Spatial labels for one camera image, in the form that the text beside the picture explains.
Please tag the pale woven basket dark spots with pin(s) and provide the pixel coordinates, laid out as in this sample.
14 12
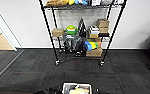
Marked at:
64 87

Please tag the pale yellow plush toy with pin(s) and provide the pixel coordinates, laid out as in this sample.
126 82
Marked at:
81 90

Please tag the long cardboard box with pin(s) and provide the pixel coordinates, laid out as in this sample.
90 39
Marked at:
94 52

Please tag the blue yellow green toy blocks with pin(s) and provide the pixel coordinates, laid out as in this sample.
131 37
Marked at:
89 45

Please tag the grey clear plastic bag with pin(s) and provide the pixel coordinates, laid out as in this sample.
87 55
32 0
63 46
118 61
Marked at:
71 43

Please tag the small flat cardboard box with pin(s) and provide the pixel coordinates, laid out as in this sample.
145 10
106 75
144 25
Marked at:
57 32

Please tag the blue bag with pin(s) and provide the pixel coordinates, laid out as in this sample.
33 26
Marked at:
106 2

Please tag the small blue toy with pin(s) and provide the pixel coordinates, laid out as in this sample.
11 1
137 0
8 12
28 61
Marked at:
81 2

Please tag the wide white box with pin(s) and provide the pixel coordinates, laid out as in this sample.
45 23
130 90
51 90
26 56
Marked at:
119 1

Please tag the yellow and white plush toy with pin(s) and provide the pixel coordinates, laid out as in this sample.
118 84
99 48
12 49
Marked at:
71 2

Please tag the white door frame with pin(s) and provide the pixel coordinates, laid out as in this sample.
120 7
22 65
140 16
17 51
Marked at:
7 33

